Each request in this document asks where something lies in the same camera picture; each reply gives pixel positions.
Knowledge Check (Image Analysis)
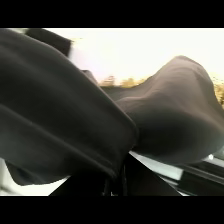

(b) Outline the black garment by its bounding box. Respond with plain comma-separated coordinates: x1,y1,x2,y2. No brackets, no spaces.
0,28,224,187

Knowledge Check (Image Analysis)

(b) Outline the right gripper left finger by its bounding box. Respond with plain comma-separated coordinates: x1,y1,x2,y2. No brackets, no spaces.
49,169,116,197

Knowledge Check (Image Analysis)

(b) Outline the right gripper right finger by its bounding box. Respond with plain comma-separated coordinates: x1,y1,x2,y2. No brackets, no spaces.
117,152,182,197

